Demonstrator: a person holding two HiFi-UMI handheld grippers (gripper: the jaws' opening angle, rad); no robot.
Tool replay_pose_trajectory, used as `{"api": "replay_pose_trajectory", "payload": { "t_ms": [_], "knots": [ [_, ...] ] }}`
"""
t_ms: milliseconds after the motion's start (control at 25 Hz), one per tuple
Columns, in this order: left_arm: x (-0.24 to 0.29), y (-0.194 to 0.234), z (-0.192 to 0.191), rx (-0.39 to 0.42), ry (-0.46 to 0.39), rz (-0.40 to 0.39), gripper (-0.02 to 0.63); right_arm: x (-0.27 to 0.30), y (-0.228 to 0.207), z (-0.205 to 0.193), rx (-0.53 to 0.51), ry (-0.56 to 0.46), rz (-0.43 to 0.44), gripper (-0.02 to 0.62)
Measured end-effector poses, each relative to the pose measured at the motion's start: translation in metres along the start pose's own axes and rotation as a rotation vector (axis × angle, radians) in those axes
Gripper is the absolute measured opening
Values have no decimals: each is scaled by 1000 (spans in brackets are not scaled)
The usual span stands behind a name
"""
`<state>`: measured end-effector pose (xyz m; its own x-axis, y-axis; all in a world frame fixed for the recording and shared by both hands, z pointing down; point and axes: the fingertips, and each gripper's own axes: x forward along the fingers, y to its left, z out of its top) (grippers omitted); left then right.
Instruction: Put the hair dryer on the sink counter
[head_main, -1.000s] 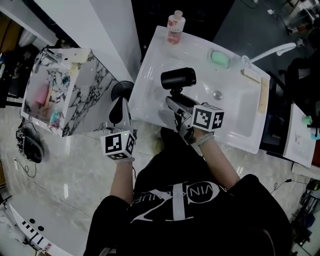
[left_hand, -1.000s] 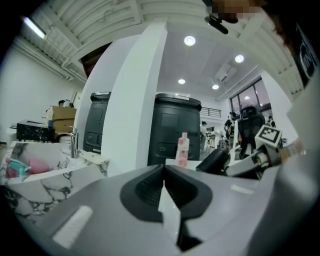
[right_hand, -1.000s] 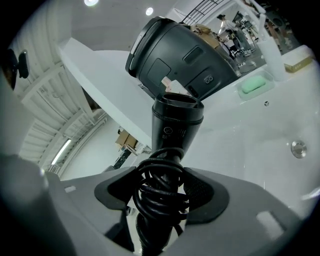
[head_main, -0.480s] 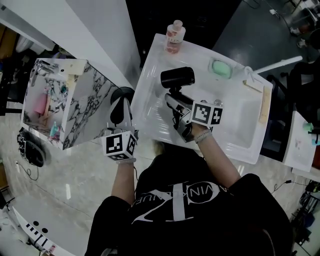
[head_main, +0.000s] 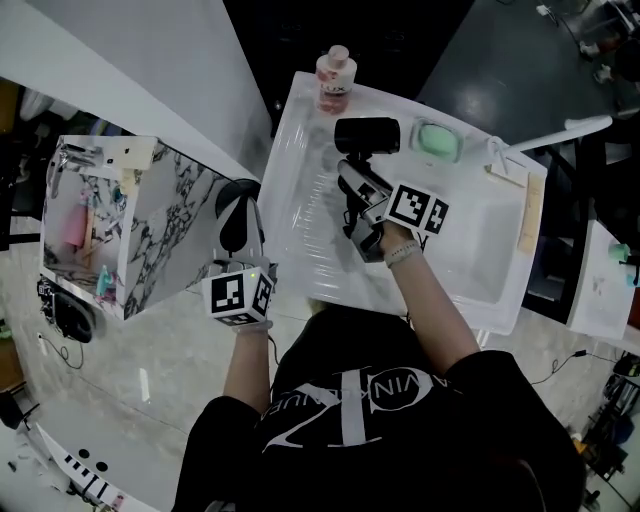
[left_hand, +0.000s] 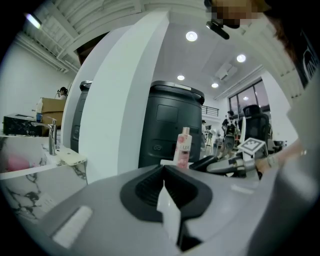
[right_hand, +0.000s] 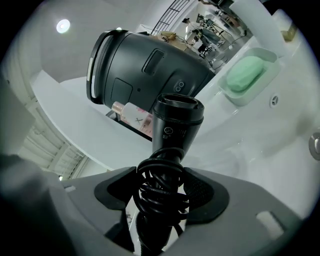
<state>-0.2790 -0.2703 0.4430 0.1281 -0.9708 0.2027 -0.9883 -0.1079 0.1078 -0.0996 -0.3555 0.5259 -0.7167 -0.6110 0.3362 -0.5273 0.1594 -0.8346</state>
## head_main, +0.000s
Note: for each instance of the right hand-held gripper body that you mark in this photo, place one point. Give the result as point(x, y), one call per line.
point(417, 207)

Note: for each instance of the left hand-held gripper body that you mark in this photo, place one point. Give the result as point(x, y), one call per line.
point(235, 297)

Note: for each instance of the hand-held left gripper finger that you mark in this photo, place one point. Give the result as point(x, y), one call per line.
point(225, 235)
point(255, 230)

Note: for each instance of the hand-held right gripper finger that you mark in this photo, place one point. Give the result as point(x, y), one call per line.
point(361, 176)

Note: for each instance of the person's left forearm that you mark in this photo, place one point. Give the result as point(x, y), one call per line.
point(245, 370)

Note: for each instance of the person's right forearm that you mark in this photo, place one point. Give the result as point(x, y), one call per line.
point(435, 310)

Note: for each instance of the white sink counter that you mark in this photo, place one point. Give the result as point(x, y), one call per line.
point(305, 220)

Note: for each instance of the black round stool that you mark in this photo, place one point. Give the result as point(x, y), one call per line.
point(237, 187)

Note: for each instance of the clear soap dish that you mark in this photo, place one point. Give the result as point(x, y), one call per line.
point(416, 150)

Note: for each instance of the marble pattern cabinet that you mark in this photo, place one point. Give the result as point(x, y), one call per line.
point(165, 230)

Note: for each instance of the green soap bar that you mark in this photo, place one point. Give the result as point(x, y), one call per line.
point(438, 141)

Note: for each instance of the pink shampoo bottle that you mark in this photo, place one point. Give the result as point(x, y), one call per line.
point(334, 85)

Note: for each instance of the beige wooden strip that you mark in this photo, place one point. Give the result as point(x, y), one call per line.
point(532, 215)

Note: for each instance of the white faucet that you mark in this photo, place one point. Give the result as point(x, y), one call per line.
point(560, 134)

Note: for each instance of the black device on floor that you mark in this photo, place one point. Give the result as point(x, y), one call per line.
point(70, 315)

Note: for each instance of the chrome tap fitting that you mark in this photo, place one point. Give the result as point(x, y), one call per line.
point(75, 157)

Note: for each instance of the person's black printed t-shirt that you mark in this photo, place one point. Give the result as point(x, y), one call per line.
point(380, 430)

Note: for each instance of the white side table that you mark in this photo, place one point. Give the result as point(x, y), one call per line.
point(597, 295)

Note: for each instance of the green cup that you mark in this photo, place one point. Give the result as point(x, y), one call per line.
point(620, 252)

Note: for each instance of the teal bottle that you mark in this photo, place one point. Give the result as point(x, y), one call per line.
point(634, 275)

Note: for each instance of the white board with black stripes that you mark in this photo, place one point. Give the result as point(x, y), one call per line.
point(85, 472)

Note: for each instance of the black equipment rack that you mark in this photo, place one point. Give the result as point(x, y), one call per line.
point(617, 430)

